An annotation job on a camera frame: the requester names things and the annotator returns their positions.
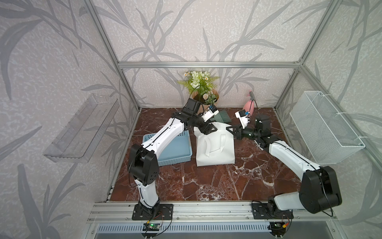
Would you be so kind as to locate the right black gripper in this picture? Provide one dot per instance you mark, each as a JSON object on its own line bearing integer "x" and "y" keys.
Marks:
{"x": 236, "y": 133}

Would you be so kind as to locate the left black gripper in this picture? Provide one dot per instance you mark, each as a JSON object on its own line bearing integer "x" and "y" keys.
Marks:
{"x": 207, "y": 130}

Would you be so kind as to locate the white insulated delivery bag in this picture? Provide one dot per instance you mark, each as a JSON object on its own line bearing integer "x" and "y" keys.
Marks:
{"x": 216, "y": 148}

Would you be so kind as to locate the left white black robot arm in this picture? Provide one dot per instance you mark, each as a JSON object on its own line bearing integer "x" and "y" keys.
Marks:
{"x": 143, "y": 158}

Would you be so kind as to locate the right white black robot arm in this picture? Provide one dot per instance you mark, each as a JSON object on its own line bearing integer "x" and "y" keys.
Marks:
{"x": 319, "y": 189}

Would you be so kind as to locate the green garden trowel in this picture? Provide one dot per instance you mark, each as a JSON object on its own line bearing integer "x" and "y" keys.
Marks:
{"x": 221, "y": 117}

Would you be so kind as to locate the pink spray bottle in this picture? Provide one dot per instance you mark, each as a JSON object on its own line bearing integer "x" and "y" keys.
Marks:
{"x": 250, "y": 105}

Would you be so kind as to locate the potted white flower plant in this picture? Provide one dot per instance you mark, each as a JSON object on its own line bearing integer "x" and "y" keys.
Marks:
{"x": 201, "y": 87}

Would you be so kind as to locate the light blue plastic basket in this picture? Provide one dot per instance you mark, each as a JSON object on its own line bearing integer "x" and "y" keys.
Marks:
{"x": 179, "y": 150}

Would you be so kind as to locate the right controller circuit board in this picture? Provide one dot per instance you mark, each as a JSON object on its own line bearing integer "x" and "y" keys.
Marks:
{"x": 276, "y": 226}

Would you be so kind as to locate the controller circuit board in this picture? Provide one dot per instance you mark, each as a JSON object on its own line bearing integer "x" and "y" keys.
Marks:
{"x": 152, "y": 227}
{"x": 276, "y": 226}

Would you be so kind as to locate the left controller circuit board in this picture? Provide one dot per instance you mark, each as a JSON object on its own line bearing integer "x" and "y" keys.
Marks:
{"x": 152, "y": 227}

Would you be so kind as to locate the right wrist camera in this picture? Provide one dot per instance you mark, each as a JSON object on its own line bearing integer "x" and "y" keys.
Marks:
{"x": 244, "y": 117}

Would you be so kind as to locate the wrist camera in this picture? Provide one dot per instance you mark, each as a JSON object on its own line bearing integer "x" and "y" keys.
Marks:
{"x": 210, "y": 113}
{"x": 244, "y": 117}

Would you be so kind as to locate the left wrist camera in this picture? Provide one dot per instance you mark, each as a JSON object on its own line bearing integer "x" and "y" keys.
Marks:
{"x": 210, "y": 113}

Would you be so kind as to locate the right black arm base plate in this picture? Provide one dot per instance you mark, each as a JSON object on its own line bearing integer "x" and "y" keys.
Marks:
{"x": 262, "y": 210}

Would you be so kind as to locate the white wire mesh basket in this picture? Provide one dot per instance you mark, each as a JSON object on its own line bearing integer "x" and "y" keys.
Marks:
{"x": 328, "y": 136}

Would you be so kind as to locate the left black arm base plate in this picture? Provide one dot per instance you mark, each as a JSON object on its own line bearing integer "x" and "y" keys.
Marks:
{"x": 158, "y": 212}

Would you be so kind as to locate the clear plastic wall shelf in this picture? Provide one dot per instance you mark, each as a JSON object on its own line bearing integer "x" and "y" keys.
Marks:
{"x": 77, "y": 142}

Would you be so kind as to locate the aluminium front rail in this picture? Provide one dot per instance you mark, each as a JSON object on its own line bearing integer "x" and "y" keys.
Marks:
{"x": 184, "y": 211}

